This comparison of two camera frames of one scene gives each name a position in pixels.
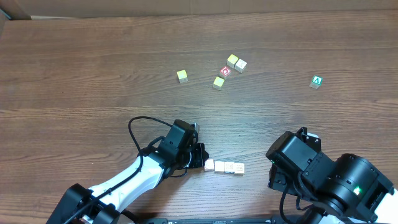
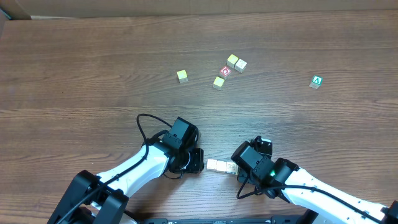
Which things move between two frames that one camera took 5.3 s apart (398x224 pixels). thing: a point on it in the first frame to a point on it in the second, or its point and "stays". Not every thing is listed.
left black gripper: (203, 155) stays
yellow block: (182, 76) stays
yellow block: (219, 167) stays
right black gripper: (277, 179) to (262, 146)
